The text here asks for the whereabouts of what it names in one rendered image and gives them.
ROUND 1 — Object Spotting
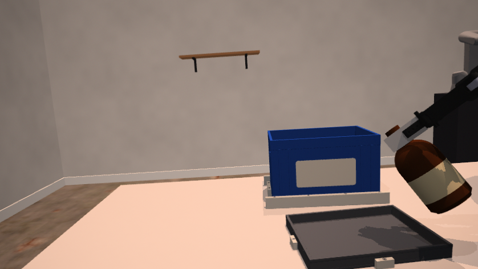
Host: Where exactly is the blue plastic crate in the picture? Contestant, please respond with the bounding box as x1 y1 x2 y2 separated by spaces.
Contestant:
268 126 380 197

